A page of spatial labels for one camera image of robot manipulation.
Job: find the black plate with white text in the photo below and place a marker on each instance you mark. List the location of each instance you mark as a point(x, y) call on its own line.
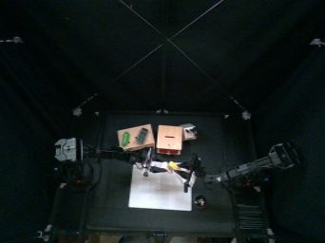
point(250, 218)

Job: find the grey metal frame clamp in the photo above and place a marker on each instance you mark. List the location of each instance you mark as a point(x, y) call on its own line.
point(246, 115)
point(16, 40)
point(162, 111)
point(76, 111)
point(316, 42)

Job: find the dark grey toy block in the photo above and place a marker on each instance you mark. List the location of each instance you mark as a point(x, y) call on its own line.
point(142, 135)

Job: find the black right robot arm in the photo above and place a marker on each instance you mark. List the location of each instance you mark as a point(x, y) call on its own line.
point(249, 166)

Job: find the small dark round cup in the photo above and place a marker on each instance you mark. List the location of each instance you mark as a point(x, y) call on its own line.
point(199, 200)

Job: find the wooden box with red base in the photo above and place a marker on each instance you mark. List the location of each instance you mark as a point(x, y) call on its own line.
point(170, 139)

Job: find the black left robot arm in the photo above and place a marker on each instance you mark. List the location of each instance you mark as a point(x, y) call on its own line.
point(102, 154)

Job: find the white rectangular mat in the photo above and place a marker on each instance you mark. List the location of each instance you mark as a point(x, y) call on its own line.
point(158, 193)

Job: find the small silver container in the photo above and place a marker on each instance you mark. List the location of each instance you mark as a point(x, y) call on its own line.
point(189, 131)

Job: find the green toy vegetable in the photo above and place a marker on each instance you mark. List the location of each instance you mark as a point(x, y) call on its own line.
point(126, 138)

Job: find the yellow toy egg sushi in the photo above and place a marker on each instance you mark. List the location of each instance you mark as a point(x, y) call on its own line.
point(173, 165)

